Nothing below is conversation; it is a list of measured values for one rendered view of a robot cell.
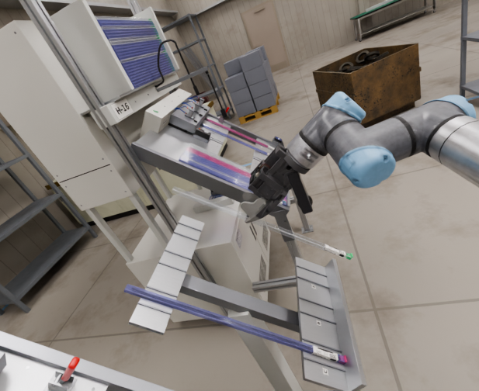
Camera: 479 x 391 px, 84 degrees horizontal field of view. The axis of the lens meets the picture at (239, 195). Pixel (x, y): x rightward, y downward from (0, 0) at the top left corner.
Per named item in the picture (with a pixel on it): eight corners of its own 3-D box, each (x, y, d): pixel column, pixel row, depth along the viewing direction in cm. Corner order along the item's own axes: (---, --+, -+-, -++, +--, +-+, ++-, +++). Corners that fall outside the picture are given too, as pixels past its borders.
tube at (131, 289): (342, 358, 61) (345, 356, 60) (343, 365, 59) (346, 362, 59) (126, 286, 56) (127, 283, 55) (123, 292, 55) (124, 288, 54)
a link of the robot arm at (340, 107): (355, 103, 46) (331, 81, 51) (309, 150, 51) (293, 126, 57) (377, 122, 50) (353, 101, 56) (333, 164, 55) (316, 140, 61)
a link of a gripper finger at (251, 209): (230, 212, 68) (252, 187, 64) (249, 224, 69) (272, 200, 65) (229, 219, 65) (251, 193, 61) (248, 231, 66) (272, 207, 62)
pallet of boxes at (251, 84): (278, 112, 523) (258, 50, 470) (241, 124, 549) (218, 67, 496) (279, 97, 619) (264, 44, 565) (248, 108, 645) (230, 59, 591)
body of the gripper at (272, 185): (248, 174, 67) (279, 139, 60) (275, 193, 68) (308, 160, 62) (245, 191, 60) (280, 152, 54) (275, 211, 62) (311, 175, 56)
